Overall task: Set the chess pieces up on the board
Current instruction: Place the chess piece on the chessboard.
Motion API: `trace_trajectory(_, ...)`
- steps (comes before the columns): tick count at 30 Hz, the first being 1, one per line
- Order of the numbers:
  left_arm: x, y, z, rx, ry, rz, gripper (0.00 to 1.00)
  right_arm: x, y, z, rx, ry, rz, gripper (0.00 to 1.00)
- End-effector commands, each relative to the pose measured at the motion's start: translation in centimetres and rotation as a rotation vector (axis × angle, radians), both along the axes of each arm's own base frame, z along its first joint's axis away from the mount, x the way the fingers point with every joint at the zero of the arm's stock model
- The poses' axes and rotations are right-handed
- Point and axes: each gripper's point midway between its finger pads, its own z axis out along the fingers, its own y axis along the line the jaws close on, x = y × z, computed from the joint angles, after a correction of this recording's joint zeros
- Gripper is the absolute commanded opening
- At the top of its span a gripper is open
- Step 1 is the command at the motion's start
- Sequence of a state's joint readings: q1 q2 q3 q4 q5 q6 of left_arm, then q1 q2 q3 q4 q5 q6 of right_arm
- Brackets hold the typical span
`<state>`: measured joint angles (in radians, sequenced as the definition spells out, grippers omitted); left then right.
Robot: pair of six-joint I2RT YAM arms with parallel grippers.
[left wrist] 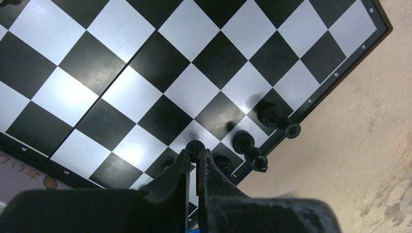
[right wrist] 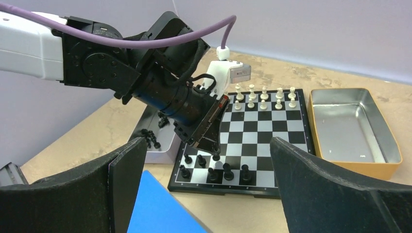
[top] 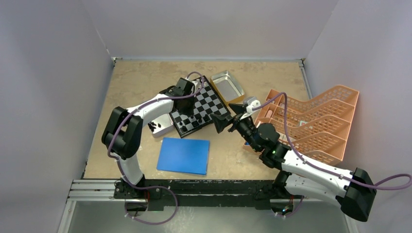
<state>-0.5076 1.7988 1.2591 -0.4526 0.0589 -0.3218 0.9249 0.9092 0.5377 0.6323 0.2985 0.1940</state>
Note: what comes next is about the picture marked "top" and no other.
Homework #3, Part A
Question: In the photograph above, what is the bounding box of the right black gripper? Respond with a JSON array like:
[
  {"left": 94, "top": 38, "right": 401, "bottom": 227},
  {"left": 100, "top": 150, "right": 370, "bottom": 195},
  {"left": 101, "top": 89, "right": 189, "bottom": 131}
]
[{"left": 210, "top": 104, "right": 260, "bottom": 152}]

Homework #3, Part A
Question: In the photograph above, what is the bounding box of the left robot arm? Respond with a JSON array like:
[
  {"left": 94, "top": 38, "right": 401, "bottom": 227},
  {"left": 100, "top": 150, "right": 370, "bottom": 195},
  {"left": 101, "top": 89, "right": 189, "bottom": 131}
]
[{"left": 101, "top": 76, "right": 205, "bottom": 199}]

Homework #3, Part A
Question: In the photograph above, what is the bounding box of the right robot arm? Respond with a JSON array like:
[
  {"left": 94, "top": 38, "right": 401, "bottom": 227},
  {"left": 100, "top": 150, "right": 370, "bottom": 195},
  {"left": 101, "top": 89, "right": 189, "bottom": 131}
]
[{"left": 210, "top": 103, "right": 377, "bottom": 222}]

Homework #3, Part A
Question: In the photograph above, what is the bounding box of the pile of black chess pieces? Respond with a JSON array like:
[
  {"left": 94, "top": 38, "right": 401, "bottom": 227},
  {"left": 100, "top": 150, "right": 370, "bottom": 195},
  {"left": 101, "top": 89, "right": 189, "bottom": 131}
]
[{"left": 148, "top": 121, "right": 161, "bottom": 132}]

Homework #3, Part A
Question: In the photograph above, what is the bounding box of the black and silver chessboard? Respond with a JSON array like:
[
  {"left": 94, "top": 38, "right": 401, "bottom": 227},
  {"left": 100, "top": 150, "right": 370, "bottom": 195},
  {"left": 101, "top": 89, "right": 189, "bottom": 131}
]
[{"left": 169, "top": 80, "right": 230, "bottom": 138}]

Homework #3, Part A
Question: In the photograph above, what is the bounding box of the gold rectangular metal tin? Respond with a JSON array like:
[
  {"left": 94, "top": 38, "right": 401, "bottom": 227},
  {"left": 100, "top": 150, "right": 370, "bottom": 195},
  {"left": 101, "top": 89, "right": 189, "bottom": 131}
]
[{"left": 210, "top": 70, "right": 245, "bottom": 106}]

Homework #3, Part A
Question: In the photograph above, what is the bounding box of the pink eraser in organizer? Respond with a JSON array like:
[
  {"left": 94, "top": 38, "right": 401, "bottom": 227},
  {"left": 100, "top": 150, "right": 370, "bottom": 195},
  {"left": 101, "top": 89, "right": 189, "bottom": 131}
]
[{"left": 265, "top": 110, "right": 273, "bottom": 117}]

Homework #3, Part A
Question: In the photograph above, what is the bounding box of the blue folder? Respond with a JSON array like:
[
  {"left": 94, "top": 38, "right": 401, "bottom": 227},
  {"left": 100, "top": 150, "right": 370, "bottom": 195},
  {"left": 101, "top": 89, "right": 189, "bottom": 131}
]
[{"left": 156, "top": 137, "right": 210, "bottom": 175}]

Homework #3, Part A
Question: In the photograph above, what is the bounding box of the orange plastic tiered organizer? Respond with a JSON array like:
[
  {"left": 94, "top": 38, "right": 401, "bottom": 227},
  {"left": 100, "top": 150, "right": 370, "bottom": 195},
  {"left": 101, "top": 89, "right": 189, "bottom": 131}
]
[{"left": 255, "top": 85, "right": 359, "bottom": 166}]

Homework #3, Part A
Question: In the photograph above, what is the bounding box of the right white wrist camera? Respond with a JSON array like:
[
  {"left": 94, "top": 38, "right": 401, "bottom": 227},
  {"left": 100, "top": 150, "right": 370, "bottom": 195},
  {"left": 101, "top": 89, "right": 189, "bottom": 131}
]
[{"left": 240, "top": 97, "right": 261, "bottom": 120}]

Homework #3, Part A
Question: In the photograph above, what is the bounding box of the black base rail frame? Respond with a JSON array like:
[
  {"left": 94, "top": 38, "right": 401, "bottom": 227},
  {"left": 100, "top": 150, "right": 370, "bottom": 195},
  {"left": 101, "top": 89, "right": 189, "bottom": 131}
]
[{"left": 68, "top": 178, "right": 323, "bottom": 213}]

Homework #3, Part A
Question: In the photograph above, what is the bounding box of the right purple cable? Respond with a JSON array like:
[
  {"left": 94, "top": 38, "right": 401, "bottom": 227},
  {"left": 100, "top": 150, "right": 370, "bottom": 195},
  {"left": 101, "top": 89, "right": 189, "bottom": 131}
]
[{"left": 252, "top": 92, "right": 412, "bottom": 219}]

